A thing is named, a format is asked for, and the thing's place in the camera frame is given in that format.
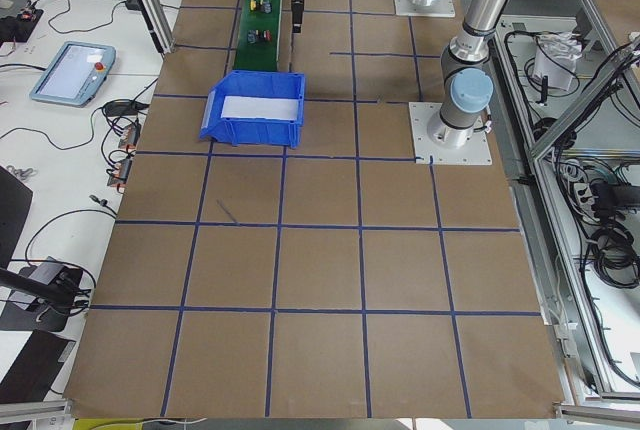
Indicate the red push button switch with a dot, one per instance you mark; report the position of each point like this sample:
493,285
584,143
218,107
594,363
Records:
256,36

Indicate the white foam pad left bin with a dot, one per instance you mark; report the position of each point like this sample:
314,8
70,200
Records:
242,107

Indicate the teach pendant near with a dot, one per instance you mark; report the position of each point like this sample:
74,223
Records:
75,74

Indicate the yellow push button switch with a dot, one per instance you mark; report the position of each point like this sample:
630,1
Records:
260,6

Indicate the blue left plastic bin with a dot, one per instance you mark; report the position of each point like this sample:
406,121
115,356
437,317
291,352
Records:
263,84

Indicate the green conveyor belt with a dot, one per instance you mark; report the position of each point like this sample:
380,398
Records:
262,56

